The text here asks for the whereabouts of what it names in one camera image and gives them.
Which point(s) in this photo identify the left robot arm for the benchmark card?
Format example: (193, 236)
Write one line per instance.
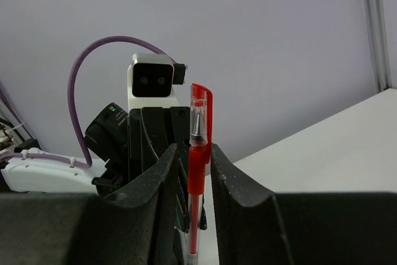
(30, 169)

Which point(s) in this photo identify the red pen cap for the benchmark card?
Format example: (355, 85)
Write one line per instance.
(201, 117)

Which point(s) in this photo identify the red gel pen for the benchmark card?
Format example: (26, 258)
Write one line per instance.
(196, 181)

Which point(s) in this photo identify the right aluminium frame post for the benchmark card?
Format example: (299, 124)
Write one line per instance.
(376, 28)

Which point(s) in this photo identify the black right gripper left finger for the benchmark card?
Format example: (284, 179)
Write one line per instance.
(133, 225)

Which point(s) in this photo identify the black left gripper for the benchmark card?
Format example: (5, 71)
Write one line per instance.
(143, 130)

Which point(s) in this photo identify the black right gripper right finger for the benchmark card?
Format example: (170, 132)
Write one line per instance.
(255, 225)

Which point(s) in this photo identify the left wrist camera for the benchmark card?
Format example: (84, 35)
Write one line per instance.
(150, 81)

